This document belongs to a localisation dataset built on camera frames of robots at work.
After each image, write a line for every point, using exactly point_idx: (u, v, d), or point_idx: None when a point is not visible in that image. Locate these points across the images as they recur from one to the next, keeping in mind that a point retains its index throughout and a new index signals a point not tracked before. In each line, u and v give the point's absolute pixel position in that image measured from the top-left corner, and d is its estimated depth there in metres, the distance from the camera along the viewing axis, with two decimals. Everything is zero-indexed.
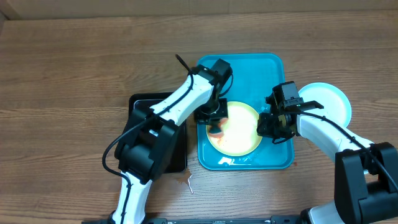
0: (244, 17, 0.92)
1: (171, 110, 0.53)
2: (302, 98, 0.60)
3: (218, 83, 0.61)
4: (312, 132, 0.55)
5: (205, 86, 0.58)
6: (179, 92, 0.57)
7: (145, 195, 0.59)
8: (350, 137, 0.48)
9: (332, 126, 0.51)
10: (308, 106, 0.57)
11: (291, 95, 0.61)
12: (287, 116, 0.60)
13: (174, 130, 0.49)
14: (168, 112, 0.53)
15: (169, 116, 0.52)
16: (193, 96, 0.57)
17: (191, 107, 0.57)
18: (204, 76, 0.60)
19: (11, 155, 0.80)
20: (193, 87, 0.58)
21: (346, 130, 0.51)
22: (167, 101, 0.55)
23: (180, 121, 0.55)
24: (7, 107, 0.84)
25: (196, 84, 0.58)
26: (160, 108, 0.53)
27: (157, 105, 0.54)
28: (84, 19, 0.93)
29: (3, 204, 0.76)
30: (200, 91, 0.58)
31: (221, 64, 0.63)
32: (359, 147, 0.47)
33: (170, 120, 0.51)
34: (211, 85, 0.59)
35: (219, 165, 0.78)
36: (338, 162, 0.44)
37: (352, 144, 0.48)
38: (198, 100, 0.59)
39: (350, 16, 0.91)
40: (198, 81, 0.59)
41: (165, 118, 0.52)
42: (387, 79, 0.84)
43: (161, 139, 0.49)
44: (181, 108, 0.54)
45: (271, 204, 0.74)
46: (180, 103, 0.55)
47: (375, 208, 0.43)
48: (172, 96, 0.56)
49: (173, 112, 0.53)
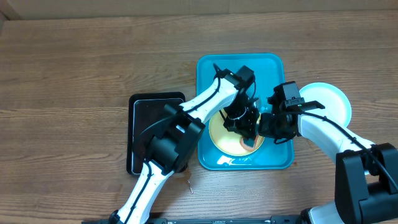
0: (244, 17, 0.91)
1: (199, 109, 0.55)
2: (303, 98, 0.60)
3: (242, 88, 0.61)
4: (313, 133, 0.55)
5: (231, 90, 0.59)
6: (206, 93, 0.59)
7: (157, 192, 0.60)
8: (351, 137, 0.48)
9: (331, 127, 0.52)
10: (311, 106, 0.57)
11: (293, 95, 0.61)
12: (288, 116, 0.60)
13: (201, 127, 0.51)
14: (195, 110, 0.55)
15: (196, 114, 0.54)
16: (218, 98, 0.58)
17: (215, 109, 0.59)
18: (230, 79, 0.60)
19: (10, 155, 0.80)
20: (219, 89, 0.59)
21: (346, 130, 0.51)
22: (195, 101, 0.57)
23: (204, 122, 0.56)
24: (7, 107, 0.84)
25: (223, 86, 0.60)
26: (188, 106, 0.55)
27: (185, 103, 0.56)
28: (84, 19, 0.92)
29: (3, 203, 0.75)
30: (226, 93, 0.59)
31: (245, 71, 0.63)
32: (360, 147, 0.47)
33: (198, 118, 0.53)
34: (236, 89, 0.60)
35: (219, 165, 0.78)
36: (339, 162, 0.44)
37: (352, 144, 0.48)
38: (222, 104, 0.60)
39: (350, 16, 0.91)
40: (224, 84, 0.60)
41: (193, 116, 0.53)
42: (387, 79, 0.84)
43: (187, 134, 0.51)
44: (208, 108, 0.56)
45: (271, 204, 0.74)
46: (207, 104, 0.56)
47: (375, 208, 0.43)
48: (199, 97, 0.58)
49: (200, 112, 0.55)
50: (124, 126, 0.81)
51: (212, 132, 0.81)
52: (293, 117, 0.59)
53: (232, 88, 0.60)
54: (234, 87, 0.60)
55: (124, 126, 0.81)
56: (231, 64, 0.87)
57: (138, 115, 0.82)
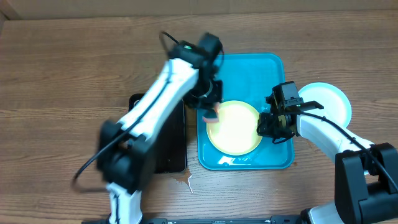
0: (244, 17, 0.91)
1: (145, 118, 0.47)
2: (301, 98, 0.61)
3: (204, 61, 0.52)
4: (313, 133, 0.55)
5: (185, 76, 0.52)
6: (153, 91, 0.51)
7: (135, 197, 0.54)
8: (350, 137, 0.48)
9: (329, 126, 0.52)
10: (308, 105, 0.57)
11: (291, 95, 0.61)
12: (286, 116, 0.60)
13: (147, 146, 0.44)
14: (140, 121, 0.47)
15: (143, 127, 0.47)
16: (170, 92, 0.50)
17: (170, 106, 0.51)
18: (186, 56, 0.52)
19: (11, 155, 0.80)
20: (170, 80, 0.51)
21: (346, 130, 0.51)
22: (140, 108, 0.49)
23: (156, 130, 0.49)
24: (7, 107, 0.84)
25: (175, 73, 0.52)
26: (132, 119, 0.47)
27: (127, 115, 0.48)
28: (84, 19, 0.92)
29: (3, 203, 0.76)
30: (180, 81, 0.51)
31: (208, 42, 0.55)
32: (359, 147, 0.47)
33: (143, 134, 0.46)
34: (194, 69, 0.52)
35: (219, 165, 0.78)
36: (339, 162, 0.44)
37: (351, 144, 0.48)
38: (180, 93, 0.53)
39: (350, 16, 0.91)
40: (176, 69, 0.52)
41: (138, 131, 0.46)
42: (387, 79, 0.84)
43: (134, 157, 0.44)
44: (157, 112, 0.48)
45: (271, 204, 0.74)
46: (158, 104, 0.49)
47: (375, 208, 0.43)
48: (145, 99, 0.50)
49: (147, 121, 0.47)
50: None
51: (209, 125, 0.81)
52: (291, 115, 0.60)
53: (189, 68, 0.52)
54: (191, 65, 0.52)
55: None
56: (230, 64, 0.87)
57: None
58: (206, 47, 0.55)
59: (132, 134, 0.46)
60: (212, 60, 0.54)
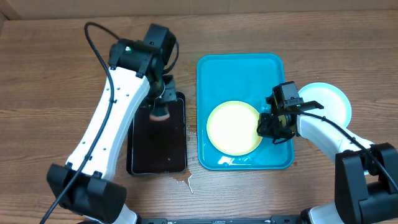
0: (244, 17, 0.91)
1: (94, 155, 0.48)
2: (302, 98, 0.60)
3: (153, 60, 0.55)
4: (313, 134, 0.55)
5: (132, 91, 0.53)
6: (100, 117, 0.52)
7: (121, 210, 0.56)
8: (351, 137, 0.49)
9: (329, 126, 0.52)
10: (309, 106, 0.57)
11: (291, 95, 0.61)
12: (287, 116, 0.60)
13: (103, 188, 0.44)
14: (89, 160, 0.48)
15: (93, 167, 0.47)
16: (117, 112, 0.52)
17: (123, 122, 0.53)
18: (131, 61, 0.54)
19: (11, 155, 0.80)
20: (115, 101, 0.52)
21: (346, 130, 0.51)
22: (86, 141, 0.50)
23: (113, 155, 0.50)
24: (7, 107, 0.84)
25: (120, 90, 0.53)
26: (79, 158, 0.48)
27: (75, 154, 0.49)
28: (84, 19, 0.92)
29: (3, 203, 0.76)
30: (126, 97, 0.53)
31: (156, 35, 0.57)
32: (359, 147, 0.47)
33: (97, 173, 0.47)
34: (140, 78, 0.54)
35: (219, 165, 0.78)
36: (339, 162, 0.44)
37: (352, 144, 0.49)
38: (131, 107, 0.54)
39: (350, 16, 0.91)
40: (121, 84, 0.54)
41: (89, 171, 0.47)
42: (387, 79, 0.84)
43: (94, 200, 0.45)
44: (106, 144, 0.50)
45: (271, 204, 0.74)
46: (107, 127, 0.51)
47: (375, 208, 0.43)
48: (91, 130, 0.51)
49: (96, 158, 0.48)
50: None
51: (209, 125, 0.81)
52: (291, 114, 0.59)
53: (136, 76, 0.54)
54: (137, 73, 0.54)
55: None
56: (230, 64, 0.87)
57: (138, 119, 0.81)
58: (154, 43, 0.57)
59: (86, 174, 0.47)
60: (161, 57, 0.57)
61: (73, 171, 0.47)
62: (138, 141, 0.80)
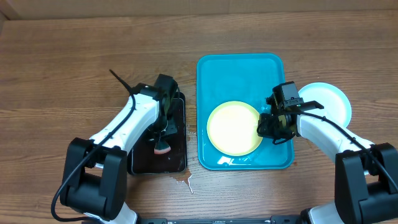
0: (244, 17, 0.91)
1: (115, 135, 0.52)
2: (302, 98, 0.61)
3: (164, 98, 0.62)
4: (313, 134, 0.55)
5: (149, 104, 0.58)
6: (120, 117, 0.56)
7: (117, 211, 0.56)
8: (350, 137, 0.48)
9: (329, 125, 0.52)
10: (309, 105, 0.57)
11: (291, 96, 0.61)
12: (287, 116, 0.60)
13: (120, 158, 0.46)
14: (111, 138, 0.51)
15: (113, 142, 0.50)
16: (136, 117, 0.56)
17: (137, 129, 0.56)
18: (146, 94, 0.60)
19: (11, 155, 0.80)
20: (136, 107, 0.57)
21: (346, 130, 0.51)
22: (109, 127, 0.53)
23: (127, 146, 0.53)
24: (7, 107, 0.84)
25: (139, 102, 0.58)
26: (101, 137, 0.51)
27: (97, 134, 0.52)
28: (84, 19, 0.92)
29: (4, 203, 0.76)
30: (145, 109, 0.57)
31: (165, 81, 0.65)
32: (359, 147, 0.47)
33: (115, 146, 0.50)
34: (155, 101, 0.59)
35: (219, 165, 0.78)
36: (339, 163, 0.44)
37: (352, 144, 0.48)
38: (145, 119, 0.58)
39: (350, 16, 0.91)
40: (140, 99, 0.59)
41: (109, 145, 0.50)
42: (387, 79, 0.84)
43: (107, 170, 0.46)
44: (125, 132, 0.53)
45: (271, 204, 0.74)
46: (127, 124, 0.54)
47: (375, 208, 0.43)
48: (112, 122, 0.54)
49: (117, 138, 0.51)
50: None
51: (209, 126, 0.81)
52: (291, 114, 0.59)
53: (152, 99, 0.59)
54: (153, 97, 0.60)
55: None
56: (230, 64, 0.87)
57: None
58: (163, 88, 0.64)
59: (106, 147, 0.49)
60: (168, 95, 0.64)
61: (94, 144, 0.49)
62: (137, 140, 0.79)
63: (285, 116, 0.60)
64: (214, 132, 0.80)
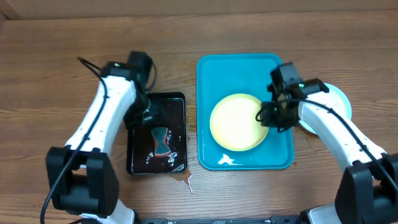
0: (243, 17, 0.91)
1: (91, 135, 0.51)
2: (301, 79, 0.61)
3: (138, 74, 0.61)
4: (321, 131, 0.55)
5: (122, 89, 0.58)
6: (93, 111, 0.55)
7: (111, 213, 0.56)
8: (360, 144, 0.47)
9: (337, 122, 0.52)
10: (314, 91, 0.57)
11: (291, 76, 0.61)
12: (288, 98, 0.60)
13: (102, 160, 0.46)
14: (88, 139, 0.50)
15: (91, 144, 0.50)
16: (111, 107, 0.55)
17: (115, 116, 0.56)
18: (119, 73, 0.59)
19: (10, 156, 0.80)
20: (109, 95, 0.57)
21: (357, 134, 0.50)
22: (84, 127, 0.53)
23: (107, 142, 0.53)
24: (7, 107, 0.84)
25: (111, 89, 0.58)
26: (78, 140, 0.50)
27: (73, 138, 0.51)
28: (84, 19, 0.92)
29: (4, 203, 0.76)
30: (119, 94, 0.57)
31: (138, 56, 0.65)
32: (369, 157, 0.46)
33: (94, 149, 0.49)
34: (129, 81, 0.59)
35: (219, 165, 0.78)
36: (347, 175, 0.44)
37: (362, 152, 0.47)
38: (122, 104, 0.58)
39: (350, 16, 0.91)
40: (112, 85, 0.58)
41: (87, 149, 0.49)
42: (387, 79, 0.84)
43: (91, 175, 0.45)
44: (102, 128, 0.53)
45: (271, 204, 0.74)
46: (102, 119, 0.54)
47: (377, 216, 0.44)
48: (86, 121, 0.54)
49: (94, 138, 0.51)
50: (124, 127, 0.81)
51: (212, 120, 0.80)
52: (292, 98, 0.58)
53: (125, 81, 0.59)
54: (125, 78, 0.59)
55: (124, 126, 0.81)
56: (230, 65, 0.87)
57: None
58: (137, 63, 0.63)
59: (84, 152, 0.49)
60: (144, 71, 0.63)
61: (71, 150, 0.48)
62: (138, 141, 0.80)
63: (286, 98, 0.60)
64: (215, 127, 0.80)
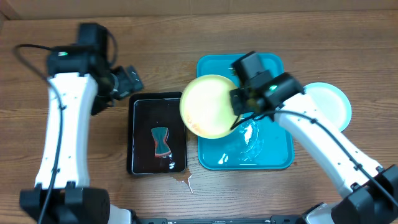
0: (244, 17, 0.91)
1: (60, 165, 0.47)
2: (267, 71, 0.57)
3: (91, 56, 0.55)
4: (308, 145, 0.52)
5: (79, 93, 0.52)
6: (54, 129, 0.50)
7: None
8: (356, 164, 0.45)
9: (324, 137, 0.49)
10: (287, 90, 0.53)
11: (257, 71, 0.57)
12: (259, 101, 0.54)
13: (81, 195, 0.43)
14: (58, 172, 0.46)
15: (64, 175, 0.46)
16: (73, 118, 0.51)
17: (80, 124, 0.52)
18: (69, 63, 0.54)
19: (10, 155, 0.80)
20: (65, 106, 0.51)
21: (349, 149, 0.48)
22: (48, 156, 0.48)
23: (81, 162, 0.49)
24: (7, 107, 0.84)
25: (67, 95, 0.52)
26: (47, 175, 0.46)
27: (41, 173, 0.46)
28: (84, 19, 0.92)
29: (3, 203, 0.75)
30: (76, 101, 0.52)
31: (88, 33, 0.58)
32: (367, 177, 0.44)
33: (69, 183, 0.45)
34: (85, 74, 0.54)
35: (219, 165, 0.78)
36: (348, 203, 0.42)
37: (357, 171, 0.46)
38: (84, 108, 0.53)
39: (350, 17, 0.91)
40: (67, 91, 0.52)
41: (63, 184, 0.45)
42: (387, 79, 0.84)
43: (74, 211, 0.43)
44: (70, 153, 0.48)
45: (271, 204, 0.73)
46: (65, 139, 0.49)
47: None
48: (48, 145, 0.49)
49: (63, 167, 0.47)
50: (124, 126, 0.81)
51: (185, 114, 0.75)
52: (264, 103, 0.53)
53: (79, 77, 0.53)
54: (79, 73, 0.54)
55: (124, 126, 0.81)
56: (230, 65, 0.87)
57: (138, 118, 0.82)
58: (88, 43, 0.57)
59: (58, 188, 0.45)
60: (98, 53, 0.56)
61: (45, 189, 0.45)
62: (138, 141, 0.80)
63: (258, 101, 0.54)
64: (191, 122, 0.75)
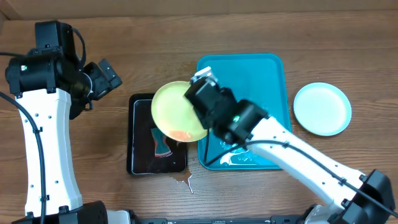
0: (244, 17, 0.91)
1: (48, 190, 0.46)
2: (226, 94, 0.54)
3: (57, 64, 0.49)
4: (288, 168, 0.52)
5: (53, 112, 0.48)
6: (35, 152, 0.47)
7: None
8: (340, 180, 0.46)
9: (301, 158, 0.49)
10: (252, 119, 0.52)
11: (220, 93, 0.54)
12: (227, 135, 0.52)
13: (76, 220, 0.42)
14: (48, 199, 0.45)
15: (55, 200, 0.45)
16: (53, 139, 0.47)
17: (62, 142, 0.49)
18: (34, 78, 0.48)
19: (10, 156, 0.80)
20: (41, 127, 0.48)
21: (328, 166, 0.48)
22: (33, 183, 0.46)
23: (69, 183, 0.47)
24: (7, 107, 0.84)
25: (40, 115, 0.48)
26: (37, 203, 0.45)
27: (30, 201, 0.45)
28: (84, 19, 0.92)
29: (3, 204, 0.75)
30: (52, 121, 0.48)
31: (49, 36, 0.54)
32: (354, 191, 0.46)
33: (61, 208, 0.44)
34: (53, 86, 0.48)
35: (219, 165, 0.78)
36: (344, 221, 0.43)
37: (342, 186, 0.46)
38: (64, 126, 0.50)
39: (350, 17, 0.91)
40: (41, 109, 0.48)
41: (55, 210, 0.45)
42: (387, 79, 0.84)
43: None
44: (56, 177, 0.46)
45: (271, 204, 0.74)
46: (48, 163, 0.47)
47: None
48: (33, 170, 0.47)
49: (52, 191, 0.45)
50: (124, 127, 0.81)
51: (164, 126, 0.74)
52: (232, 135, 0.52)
53: (49, 93, 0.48)
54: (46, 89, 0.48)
55: (124, 126, 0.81)
56: (230, 64, 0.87)
57: (138, 118, 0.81)
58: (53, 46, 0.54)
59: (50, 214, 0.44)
60: (64, 59, 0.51)
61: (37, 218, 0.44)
62: (138, 141, 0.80)
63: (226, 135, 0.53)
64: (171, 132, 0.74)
